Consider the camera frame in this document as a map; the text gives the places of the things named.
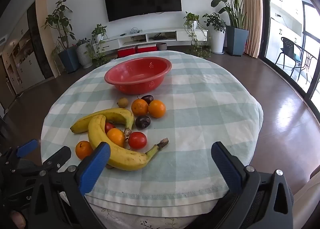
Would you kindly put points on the plant in white ribbed pot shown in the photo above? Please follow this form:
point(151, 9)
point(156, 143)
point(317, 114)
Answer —
point(83, 56)

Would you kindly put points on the black outdoor table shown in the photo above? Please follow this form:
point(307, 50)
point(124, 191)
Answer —
point(308, 60)

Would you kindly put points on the green checkered tablecloth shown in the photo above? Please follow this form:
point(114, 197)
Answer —
point(200, 118)

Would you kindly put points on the dark purple plum with stem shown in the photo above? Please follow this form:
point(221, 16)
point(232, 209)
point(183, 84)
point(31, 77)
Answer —
point(148, 98)

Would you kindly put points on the rough-skinned orange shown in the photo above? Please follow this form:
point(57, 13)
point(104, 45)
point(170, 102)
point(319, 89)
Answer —
point(139, 107)

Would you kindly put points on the white floral undercloth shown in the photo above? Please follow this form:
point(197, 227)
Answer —
point(130, 220)

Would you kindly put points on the smooth orange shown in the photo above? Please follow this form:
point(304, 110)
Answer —
point(157, 109)
point(116, 137)

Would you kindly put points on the dark wall panel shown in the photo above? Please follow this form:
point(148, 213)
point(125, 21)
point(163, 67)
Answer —
point(37, 43)

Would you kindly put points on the small brown kiwi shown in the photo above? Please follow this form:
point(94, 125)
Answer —
point(123, 102)

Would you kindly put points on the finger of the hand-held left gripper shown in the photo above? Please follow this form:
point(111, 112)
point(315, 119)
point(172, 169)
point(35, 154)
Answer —
point(61, 154)
point(27, 146)

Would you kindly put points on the large yellow banana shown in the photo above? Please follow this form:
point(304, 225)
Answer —
point(120, 156)

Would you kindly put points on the white television cabinet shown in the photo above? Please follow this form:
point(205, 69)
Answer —
point(185, 34)

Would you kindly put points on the black set-top box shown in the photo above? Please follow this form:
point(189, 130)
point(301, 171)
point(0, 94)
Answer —
point(159, 37)

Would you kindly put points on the orange with stem mark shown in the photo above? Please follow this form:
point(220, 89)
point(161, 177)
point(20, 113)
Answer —
point(83, 150)

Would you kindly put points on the small grey pot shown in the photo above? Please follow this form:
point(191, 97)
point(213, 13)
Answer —
point(162, 46)

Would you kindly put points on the beige curtain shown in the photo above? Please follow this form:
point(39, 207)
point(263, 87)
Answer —
point(252, 18)

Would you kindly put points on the trailing pothos in white pot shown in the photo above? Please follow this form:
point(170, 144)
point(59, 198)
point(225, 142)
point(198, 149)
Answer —
point(99, 32)
point(191, 18)

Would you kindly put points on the leafy tree in blue pot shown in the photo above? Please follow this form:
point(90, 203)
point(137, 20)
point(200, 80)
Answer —
point(68, 60)

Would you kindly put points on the red tomato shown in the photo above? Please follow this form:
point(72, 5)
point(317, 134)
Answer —
point(109, 127)
point(137, 140)

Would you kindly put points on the white wall cabinet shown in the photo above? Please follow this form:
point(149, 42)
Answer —
point(25, 66)

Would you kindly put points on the beige cushioned seat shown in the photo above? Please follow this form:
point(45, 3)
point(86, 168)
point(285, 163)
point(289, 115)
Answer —
point(307, 199)

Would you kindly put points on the broad-leaf plant in blue pot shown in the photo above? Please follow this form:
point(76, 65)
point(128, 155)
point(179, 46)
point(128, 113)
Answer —
point(236, 40)

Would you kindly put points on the black outdoor chair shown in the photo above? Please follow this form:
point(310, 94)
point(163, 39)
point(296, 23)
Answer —
point(287, 46)

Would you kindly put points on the ceiling air vent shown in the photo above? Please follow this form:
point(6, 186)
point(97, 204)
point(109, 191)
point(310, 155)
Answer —
point(3, 40)

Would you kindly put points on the bushy plant in tall white pot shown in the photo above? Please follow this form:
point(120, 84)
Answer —
point(217, 40)

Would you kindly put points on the yellow banana with stubby stem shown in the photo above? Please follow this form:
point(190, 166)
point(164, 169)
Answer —
point(112, 115)

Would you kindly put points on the red plastic basin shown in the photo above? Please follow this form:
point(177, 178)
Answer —
point(130, 73)

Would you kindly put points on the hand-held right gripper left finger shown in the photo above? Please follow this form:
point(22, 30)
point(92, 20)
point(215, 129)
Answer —
point(93, 169)

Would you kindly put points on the black framed glass door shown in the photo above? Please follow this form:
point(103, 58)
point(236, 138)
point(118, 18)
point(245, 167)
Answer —
point(263, 31)

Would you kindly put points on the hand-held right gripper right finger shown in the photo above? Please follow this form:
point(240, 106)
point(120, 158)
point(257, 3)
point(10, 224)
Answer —
point(226, 166)

